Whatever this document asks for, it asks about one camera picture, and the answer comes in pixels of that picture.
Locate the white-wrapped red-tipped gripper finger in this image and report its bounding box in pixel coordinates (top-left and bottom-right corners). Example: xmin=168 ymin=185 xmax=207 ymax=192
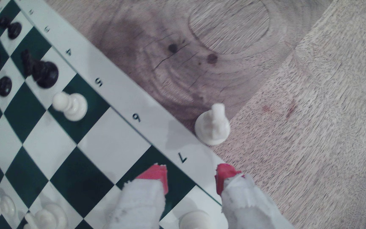
xmin=215 ymin=163 xmax=295 ymax=229
xmin=107 ymin=164 xmax=169 ymax=229

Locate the white chess bishop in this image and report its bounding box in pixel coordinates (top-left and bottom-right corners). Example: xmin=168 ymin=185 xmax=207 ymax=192
xmin=194 ymin=103 xmax=231 ymax=146

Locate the white chess rook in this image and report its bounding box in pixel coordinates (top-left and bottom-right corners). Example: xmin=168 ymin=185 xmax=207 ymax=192
xmin=179 ymin=210 xmax=214 ymax=229

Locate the black chess knight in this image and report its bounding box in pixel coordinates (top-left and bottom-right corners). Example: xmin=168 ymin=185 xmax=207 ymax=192
xmin=21 ymin=49 xmax=60 ymax=89

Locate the green white chessboard mat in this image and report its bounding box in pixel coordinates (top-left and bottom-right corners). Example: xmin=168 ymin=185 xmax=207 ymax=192
xmin=0 ymin=0 xmax=225 ymax=229

